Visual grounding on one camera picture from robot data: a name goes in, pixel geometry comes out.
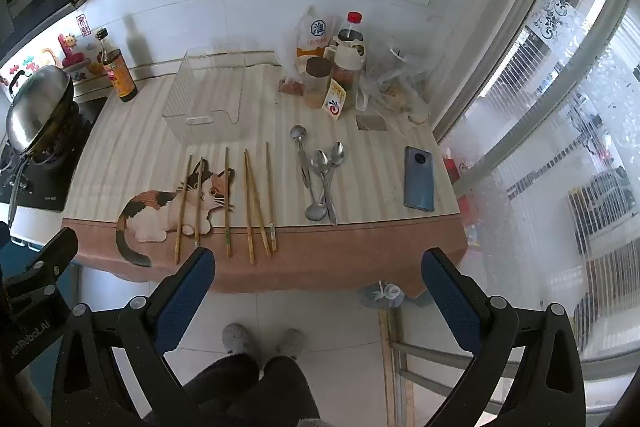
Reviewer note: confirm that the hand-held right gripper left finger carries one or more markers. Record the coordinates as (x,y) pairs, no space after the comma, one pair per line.
(185,302)

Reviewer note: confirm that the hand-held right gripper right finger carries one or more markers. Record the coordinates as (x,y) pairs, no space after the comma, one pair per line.
(450,302)

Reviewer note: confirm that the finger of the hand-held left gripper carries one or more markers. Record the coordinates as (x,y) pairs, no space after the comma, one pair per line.
(57,252)

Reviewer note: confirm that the bamboo chopstick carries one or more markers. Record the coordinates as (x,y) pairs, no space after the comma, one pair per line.
(248,207)
(257,207)

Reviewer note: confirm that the clear plastic container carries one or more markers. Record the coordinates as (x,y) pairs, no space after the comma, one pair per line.
(205,107)

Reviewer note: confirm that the black gas stove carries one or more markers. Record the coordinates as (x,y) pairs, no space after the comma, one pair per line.
(50,192)

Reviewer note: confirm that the white plastic hook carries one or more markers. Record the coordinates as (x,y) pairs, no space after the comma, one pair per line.
(387,292)

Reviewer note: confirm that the person's left grey slipper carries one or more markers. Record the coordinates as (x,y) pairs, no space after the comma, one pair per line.
(240,338)

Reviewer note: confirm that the person's grey slipper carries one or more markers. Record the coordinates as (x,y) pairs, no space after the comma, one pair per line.
(240,338)
(291,342)

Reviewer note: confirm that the person's left leg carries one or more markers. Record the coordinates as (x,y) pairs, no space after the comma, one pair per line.
(225,387)

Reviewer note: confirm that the person's leg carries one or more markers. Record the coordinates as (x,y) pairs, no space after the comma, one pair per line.
(285,392)
(225,387)

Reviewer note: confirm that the person's right grey slipper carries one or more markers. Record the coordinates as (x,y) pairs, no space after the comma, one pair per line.
(291,342)

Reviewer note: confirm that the blue smartphone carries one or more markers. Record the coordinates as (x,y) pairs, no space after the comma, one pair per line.
(420,179)

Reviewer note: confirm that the red bag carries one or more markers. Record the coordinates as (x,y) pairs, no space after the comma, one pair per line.
(454,169)

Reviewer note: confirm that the striped cat print table mat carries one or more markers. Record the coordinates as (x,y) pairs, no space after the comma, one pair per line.
(125,137)

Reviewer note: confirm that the person's right leg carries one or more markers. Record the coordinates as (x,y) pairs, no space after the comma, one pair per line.
(285,392)

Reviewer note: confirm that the steel wok lid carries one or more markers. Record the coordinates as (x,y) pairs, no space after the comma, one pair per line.
(37,107)

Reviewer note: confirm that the dark sauce bottle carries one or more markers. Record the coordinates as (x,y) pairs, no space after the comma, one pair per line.
(120,77)

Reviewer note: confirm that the small brown foil packet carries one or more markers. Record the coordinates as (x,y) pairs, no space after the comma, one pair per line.
(371,123)

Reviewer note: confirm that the clear plastic bag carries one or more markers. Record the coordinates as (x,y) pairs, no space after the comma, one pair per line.
(400,82)

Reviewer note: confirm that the small yellow packet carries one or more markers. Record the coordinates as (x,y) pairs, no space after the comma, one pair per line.
(336,99)

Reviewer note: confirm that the reddish brown block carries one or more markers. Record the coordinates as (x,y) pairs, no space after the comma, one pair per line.
(291,88)

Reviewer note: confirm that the brown lid jar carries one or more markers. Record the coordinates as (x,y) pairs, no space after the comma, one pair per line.
(318,79)

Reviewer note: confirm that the white lidded oil jar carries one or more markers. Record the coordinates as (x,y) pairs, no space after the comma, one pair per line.
(347,52)

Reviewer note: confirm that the white plastic bag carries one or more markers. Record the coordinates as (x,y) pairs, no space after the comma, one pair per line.
(312,32)

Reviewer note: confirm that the red cap dark bottle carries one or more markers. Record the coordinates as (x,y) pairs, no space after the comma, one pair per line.
(354,18)

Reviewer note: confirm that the grey metal frame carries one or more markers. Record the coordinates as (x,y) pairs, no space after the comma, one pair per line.
(400,347)

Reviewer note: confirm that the colourful wall stickers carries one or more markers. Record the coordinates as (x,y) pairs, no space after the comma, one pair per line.
(70,52)

